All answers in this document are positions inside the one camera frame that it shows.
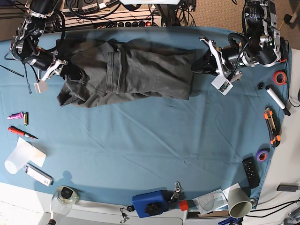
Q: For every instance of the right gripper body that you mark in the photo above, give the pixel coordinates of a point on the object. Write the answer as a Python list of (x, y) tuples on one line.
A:
[(42, 61)]

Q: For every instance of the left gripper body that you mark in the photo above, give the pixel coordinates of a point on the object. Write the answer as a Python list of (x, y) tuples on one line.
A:
[(229, 55)]

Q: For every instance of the dark grey T-shirt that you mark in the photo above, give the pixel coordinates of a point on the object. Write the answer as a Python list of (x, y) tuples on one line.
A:
[(114, 72)]

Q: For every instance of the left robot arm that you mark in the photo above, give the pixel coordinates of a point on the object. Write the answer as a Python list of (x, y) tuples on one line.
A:
[(260, 41)]

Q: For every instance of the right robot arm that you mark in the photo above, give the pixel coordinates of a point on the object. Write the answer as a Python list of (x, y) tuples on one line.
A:
[(25, 49)]

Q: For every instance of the black zip tie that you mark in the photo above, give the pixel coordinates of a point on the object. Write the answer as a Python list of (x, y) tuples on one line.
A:
[(27, 81), (10, 70)]

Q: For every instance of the small black clip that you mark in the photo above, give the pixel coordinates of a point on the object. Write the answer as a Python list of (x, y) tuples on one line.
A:
[(260, 85)]

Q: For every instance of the red tape roll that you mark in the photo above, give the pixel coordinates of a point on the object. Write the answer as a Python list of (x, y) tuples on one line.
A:
[(280, 78)]

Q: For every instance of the orange black tool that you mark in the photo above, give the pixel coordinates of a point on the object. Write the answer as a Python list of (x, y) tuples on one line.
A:
[(283, 50)]

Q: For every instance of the green yellow battery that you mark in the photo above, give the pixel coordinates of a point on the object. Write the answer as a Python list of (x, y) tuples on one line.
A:
[(25, 119)]

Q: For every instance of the pink glue tube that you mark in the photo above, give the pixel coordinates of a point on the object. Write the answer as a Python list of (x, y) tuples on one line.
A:
[(19, 115)]

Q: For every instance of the white marker pen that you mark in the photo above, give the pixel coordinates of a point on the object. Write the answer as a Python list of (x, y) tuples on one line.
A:
[(277, 100)]

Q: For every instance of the black power strip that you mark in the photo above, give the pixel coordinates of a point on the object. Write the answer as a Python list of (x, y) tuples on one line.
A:
[(122, 24)]

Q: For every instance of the red screwdriver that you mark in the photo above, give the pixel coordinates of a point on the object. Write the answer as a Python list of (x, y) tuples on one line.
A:
[(17, 131)]

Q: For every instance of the blue table cloth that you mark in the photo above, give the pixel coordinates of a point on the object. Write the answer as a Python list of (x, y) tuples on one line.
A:
[(111, 153)]

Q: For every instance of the orange black utility knife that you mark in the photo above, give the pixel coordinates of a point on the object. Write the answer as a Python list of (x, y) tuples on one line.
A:
[(274, 135)]

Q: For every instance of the purple tape roll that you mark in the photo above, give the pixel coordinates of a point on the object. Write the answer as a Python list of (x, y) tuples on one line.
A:
[(262, 155)]

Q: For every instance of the white black device box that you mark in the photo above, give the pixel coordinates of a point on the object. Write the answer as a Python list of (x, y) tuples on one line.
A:
[(38, 175)]

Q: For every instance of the black remote control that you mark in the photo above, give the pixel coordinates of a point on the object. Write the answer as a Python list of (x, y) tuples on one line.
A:
[(251, 172)]

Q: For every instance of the clear glass jar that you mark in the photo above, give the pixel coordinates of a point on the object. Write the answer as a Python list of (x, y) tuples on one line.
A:
[(62, 203)]

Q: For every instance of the silver carabiner clip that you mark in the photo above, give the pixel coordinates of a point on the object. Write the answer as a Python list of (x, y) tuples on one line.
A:
[(176, 195)]

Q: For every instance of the printed paper with drawing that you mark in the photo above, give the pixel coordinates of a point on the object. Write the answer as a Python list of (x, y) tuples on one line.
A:
[(214, 201)]

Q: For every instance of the black power adapter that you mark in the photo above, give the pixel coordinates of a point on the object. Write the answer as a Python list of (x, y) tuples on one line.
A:
[(288, 187)]

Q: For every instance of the red cube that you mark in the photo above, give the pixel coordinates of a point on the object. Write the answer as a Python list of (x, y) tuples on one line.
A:
[(184, 206)]

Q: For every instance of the grey green cup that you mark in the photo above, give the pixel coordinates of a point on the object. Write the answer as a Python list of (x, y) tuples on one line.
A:
[(239, 203)]

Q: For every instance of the blue box with knob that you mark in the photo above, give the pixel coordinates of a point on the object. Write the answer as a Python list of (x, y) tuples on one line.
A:
[(150, 204)]

